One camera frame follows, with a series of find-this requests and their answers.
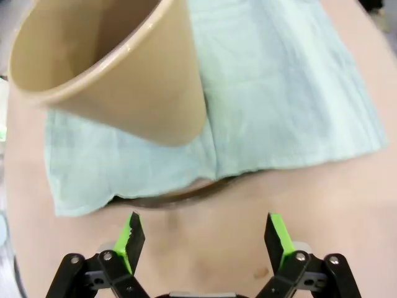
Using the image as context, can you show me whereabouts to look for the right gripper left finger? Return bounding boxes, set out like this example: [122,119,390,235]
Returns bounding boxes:
[45,212,153,298]

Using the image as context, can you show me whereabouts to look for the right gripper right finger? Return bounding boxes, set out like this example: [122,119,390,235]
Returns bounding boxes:
[254,212,362,298]

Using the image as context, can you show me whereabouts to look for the teal cloth mat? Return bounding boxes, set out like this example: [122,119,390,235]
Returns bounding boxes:
[43,0,390,217]

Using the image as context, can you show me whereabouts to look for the tall brown cup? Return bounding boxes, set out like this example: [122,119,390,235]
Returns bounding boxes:
[9,0,207,147]

